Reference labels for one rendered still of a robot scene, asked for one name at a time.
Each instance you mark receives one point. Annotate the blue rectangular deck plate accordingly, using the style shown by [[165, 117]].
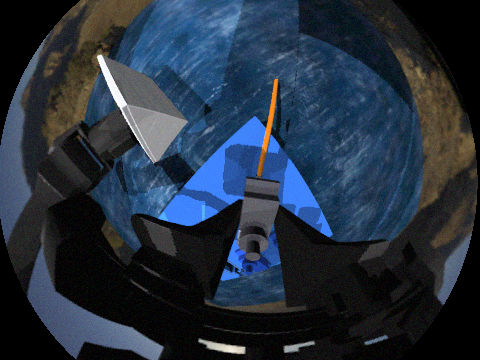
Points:
[[221, 180]]

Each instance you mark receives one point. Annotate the black micro servo with orange cable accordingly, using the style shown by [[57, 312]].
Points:
[[260, 202]]

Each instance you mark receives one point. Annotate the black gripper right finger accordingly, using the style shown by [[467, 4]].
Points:
[[309, 259]]

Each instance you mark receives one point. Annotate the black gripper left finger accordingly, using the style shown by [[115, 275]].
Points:
[[205, 245]]

